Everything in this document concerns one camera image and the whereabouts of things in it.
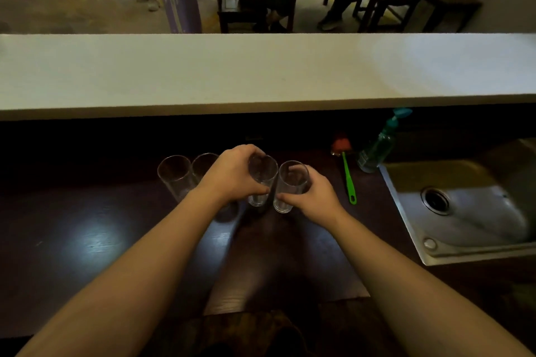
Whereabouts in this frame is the person's right hand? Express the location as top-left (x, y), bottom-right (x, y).
top-left (277, 165), bottom-right (346, 229)

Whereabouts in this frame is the person's left hand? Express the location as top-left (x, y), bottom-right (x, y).
top-left (197, 144), bottom-right (271, 206)

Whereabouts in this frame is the clear tall drinking glass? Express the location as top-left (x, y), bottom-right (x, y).
top-left (273, 160), bottom-right (311, 214)
top-left (247, 154), bottom-right (279, 208)
top-left (192, 153), bottom-right (220, 184)
top-left (157, 155), bottom-right (198, 203)

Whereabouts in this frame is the person's left forearm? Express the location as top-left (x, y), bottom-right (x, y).
top-left (16, 189), bottom-right (227, 357)

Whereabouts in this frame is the person's right forearm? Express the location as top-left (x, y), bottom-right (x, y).
top-left (329, 210), bottom-right (534, 357)

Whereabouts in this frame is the clear green dish soap bottle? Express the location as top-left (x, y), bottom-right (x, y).
top-left (357, 108), bottom-right (413, 173)

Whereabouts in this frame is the white bar counter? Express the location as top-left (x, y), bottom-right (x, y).
top-left (0, 33), bottom-right (536, 121)

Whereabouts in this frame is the stainless steel sink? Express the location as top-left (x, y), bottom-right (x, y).
top-left (379, 137), bottom-right (536, 266)

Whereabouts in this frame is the purple suitcase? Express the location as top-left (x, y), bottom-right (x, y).
top-left (161, 0), bottom-right (203, 34)

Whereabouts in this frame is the green handled bottle brush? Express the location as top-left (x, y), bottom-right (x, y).
top-left (331, 137), bottom-right (358, 205)

